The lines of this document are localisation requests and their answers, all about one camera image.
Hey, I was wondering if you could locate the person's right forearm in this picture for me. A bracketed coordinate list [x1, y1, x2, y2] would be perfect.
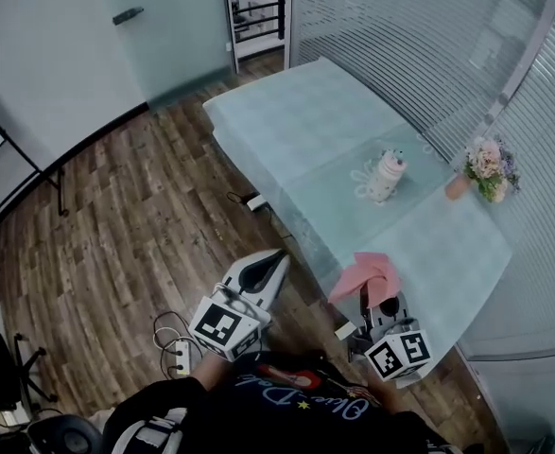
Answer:
[366, 374, 404, 414]

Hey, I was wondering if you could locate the person's black printed shirt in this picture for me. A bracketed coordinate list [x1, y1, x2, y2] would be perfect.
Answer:
[101, 350, 454, 454]

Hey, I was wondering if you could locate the black round chair seat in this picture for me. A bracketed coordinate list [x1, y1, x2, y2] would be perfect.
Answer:
[26, 413, 104, 454]

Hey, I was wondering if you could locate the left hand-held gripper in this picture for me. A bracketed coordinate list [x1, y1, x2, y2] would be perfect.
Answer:
[187, 248, 294, 362]

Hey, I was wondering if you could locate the person's left forearm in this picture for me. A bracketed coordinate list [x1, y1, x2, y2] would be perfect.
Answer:
[196, 347, 236, 393]

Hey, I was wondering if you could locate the pastel artificial flower bouquet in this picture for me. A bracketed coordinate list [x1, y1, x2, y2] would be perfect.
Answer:
[462, 134, 522, 204]

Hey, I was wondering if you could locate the pink vase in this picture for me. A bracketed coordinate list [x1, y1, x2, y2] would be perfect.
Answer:
[444, 172, 473, 203]

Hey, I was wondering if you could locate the black door handle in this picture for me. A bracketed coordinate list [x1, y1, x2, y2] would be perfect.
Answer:
[112, 6, 146, 27]

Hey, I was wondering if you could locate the thin black cable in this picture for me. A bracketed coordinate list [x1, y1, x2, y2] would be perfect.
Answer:
[226, 189, 298, 241]

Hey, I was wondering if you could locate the black office chair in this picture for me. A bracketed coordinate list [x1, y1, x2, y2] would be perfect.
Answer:
[0, 331, 60, 418]

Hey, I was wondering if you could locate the sheer embroidered table runner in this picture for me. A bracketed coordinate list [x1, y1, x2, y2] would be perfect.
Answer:
[276, 120, 467, 278]

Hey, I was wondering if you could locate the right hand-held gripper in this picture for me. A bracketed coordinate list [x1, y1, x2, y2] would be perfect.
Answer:
[350, 285, 434, 381]

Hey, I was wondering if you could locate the black metal railing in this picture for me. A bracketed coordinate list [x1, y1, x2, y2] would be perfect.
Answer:
[226, 0, 288, 61]

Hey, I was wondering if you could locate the pink cloth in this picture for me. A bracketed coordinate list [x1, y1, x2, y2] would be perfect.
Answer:
[327, 252, 403, 307]

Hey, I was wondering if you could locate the black looped cable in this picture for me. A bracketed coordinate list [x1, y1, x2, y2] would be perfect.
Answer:
[152, 309, 208, 383]

